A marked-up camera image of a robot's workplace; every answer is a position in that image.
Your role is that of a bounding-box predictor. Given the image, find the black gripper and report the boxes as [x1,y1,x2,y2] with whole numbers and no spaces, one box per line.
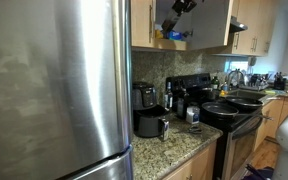
[172,0,198,16]

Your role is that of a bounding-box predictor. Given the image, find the air fryer drawer with handle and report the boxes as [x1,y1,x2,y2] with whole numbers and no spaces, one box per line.
[133,104,171,142]

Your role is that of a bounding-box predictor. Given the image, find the light wood upper cabinet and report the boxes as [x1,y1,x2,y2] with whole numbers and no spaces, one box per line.
[153,0,192,52]

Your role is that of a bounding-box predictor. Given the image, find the green glass bottle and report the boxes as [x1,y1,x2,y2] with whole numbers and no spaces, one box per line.
[211,75,220,91]

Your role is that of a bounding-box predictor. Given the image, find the clear glass bottle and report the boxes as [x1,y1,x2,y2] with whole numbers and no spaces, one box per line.
[163,81,174,112]

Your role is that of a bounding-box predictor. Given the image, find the dark green oil bottle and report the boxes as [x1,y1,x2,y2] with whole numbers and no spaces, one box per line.
[176,87,190,119]

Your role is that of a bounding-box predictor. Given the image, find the light wood base cabinet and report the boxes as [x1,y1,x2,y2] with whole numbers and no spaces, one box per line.
[162,141,218,180]

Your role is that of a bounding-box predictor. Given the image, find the blue zip bag box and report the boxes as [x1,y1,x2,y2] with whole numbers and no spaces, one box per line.
[166,29,184,41]

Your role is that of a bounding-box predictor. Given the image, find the wood upper cabinets beside hood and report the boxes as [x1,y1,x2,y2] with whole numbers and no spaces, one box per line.
[232,0,282,57]

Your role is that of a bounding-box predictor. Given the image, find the bright kitchen window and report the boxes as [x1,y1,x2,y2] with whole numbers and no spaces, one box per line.
[224,59,250,73]

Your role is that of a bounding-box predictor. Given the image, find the chrome sink faucet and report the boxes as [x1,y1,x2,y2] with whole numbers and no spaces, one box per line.
[227,69,247,88]

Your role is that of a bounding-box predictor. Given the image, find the dark cooking pot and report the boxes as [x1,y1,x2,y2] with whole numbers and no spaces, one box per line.
[197,87,218,103]

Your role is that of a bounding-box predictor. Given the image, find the dish rack with dishes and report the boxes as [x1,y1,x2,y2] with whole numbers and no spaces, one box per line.
[238,73,272,92]

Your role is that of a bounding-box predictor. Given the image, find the stainless steel sink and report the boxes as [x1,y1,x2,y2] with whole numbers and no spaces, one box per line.
[228,88,268,100]

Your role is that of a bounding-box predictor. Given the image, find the black frying pan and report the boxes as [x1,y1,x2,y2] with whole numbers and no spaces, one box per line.
[224,95,282,112]
[201,101,274,122]

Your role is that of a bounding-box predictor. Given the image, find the white salt container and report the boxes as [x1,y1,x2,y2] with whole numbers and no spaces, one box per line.
[186,105,201,126]

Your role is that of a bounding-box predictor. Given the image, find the black utensil holder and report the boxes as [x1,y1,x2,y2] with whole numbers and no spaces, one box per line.
[273,71,288,91]

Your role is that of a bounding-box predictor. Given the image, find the wood base cabinets under sink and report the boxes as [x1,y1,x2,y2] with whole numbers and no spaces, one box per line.
[253,96,288,151]

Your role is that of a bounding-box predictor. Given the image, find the black electric stove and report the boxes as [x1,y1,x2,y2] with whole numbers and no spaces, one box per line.
[165,73,268,180]

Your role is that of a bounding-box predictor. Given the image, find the stainless steel refrigerator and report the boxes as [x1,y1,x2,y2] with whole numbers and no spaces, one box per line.
[0,0,134,180]

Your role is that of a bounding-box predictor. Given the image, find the dark purple floor clutter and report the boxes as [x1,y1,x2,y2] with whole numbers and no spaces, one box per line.
[243,163,275,180]

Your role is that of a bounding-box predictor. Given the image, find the grey handled scissors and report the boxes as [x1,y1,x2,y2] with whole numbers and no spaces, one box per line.
[187,125,203,135]

